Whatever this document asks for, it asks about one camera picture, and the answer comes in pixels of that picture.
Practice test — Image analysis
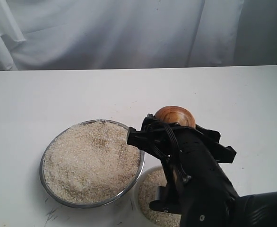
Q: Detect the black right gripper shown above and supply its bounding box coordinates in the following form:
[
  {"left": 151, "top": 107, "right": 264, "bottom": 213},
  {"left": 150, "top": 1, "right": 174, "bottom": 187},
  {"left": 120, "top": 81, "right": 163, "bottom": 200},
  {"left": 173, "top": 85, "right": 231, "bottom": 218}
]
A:
[{"left": 127, "top": 114, "right": 237, "bottom": 189}]

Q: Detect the brown wooden cup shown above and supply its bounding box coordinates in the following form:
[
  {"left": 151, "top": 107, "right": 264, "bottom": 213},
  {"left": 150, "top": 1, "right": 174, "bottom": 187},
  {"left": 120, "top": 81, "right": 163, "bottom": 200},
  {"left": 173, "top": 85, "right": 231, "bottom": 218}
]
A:
[{"left": 155, "top": 106, "right": 196, "bottom": 128}]

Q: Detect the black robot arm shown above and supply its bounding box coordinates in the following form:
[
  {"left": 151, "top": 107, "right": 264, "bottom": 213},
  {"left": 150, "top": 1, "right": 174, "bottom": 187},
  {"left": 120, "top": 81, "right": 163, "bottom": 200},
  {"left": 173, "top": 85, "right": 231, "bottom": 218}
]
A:
[{"left": 127, "top": 114, "right": 277, "bottom": 227}]

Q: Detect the white bowl of rice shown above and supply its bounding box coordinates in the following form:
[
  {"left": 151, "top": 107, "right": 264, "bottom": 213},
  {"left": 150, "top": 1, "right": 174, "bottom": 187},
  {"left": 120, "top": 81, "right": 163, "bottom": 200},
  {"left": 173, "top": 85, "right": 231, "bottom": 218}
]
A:
[{"left": 134, "top": 166, "right": 181, "bottom": 227}]

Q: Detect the steel bowl of rice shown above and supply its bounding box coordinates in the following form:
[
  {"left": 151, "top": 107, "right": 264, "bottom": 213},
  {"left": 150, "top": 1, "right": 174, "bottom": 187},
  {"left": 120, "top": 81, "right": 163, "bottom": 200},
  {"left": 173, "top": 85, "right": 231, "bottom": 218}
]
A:
[{"left": 39, "top": 119, "right": 145, "bottom": 209}]

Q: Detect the white backdrop curtain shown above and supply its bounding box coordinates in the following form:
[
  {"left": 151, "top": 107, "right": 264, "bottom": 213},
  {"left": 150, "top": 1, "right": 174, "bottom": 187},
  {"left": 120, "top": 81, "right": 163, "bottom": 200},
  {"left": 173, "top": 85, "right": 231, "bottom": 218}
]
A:
[{"left": 0, "top": 0, "right": 277, "bottom": 70}]

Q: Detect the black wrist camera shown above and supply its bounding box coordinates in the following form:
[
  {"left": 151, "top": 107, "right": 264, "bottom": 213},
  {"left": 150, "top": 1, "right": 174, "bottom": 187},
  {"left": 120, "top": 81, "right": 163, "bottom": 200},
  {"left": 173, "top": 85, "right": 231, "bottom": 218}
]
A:
[{"left": 149, "top": 174, "right": 193, "bottom": 215}]

